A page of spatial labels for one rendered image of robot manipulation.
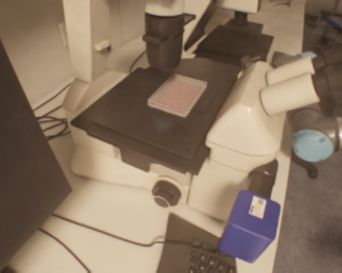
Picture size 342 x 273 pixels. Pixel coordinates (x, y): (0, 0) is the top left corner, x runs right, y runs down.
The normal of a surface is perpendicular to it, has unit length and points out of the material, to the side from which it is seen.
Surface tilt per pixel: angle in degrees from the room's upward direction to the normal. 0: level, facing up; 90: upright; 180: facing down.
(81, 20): 90
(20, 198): 86
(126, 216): 0
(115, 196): 0
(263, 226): 0
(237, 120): 78
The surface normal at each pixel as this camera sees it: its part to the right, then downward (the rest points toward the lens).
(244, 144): -0.43, 0.56
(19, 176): 0.90, 0.27
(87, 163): -0.29, -0.02
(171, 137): 0.04, -0.73
